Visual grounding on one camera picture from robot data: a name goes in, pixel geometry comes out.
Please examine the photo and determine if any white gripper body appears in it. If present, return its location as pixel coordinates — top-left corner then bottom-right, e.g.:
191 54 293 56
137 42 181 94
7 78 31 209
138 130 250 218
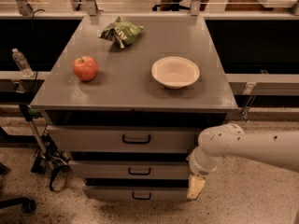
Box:
187 147 223 177

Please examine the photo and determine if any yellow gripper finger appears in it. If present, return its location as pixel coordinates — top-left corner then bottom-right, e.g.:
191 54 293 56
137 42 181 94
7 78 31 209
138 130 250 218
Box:
187 175 206 200

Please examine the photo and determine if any grey drawer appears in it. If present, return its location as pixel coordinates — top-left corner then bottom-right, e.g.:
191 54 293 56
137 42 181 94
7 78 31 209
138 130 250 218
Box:
82 186 187 201
48 125 201 153
70 161 190 180

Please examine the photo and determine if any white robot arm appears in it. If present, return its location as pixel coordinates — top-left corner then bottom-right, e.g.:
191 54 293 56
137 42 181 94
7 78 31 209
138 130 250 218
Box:
186 124 299 224

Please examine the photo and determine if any grey drawer cabinet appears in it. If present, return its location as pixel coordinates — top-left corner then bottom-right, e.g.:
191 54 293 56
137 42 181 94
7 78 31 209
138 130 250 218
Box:
31 15 237 189

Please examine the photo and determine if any grey bottom drawer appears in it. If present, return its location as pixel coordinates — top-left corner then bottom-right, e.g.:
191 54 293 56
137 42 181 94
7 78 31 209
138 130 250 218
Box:
82 186 187 201

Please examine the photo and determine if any grey top drawer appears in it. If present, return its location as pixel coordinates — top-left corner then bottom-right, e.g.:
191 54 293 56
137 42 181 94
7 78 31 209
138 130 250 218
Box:
48 125 201 153

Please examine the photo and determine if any white paper bowl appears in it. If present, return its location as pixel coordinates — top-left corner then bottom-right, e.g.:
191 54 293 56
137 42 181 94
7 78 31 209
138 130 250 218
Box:
151 57 200 89

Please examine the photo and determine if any red apple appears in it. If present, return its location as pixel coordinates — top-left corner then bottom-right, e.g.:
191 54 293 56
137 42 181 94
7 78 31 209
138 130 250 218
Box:
73 56 98 81

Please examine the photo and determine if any green chip bag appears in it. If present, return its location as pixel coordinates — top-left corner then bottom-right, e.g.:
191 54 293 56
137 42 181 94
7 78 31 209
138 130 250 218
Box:
98 17 143 49

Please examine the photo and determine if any black office chair base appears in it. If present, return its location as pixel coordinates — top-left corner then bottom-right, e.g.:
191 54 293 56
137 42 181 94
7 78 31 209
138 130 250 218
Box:
0 162 36 214

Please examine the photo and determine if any clear plastic water bottle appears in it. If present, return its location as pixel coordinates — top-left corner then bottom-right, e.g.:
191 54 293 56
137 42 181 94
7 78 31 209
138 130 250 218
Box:
12 49 34 78

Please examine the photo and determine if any metal clamp on rail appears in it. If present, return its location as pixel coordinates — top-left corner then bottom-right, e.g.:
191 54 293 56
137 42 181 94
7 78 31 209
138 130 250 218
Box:
241 81 257 122

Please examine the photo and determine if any grabber tool with green handle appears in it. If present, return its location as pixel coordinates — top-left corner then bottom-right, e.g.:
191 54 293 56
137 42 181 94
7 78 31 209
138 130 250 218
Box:
19 105 69 191

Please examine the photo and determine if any black cable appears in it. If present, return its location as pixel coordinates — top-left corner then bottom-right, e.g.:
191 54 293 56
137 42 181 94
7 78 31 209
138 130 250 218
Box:
18 8 47 93

